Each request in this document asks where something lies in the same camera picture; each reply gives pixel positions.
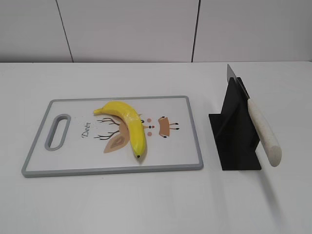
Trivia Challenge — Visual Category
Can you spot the yellow plastic banana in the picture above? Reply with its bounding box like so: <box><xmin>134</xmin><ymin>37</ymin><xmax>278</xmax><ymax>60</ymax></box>
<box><xmin>93</xmin><ymin>101</ymin><xmax>147</xmax><ymax>158</ymax></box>

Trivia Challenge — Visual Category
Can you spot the white-handled kitchen knife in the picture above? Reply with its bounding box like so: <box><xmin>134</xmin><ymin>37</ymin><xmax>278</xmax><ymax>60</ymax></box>
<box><xmin>227</xmin><ymin>64</ymin><xmax>282</xmax><ymax>167</ymax></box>

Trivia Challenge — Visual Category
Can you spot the white grey-rimmed cutting board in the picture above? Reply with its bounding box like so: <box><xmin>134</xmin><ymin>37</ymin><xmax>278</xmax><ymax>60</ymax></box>
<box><xmin>21</xmin><ymin>96</ymin><xmax>203</xmax><ymax>177</ymax></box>

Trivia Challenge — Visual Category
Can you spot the black knife stand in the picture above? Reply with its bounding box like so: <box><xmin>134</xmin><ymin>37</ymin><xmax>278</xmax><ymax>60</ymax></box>
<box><xmin>209</xmin><ymin>78</ymin><xmax>261</xmax><ymax>171</ymax></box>

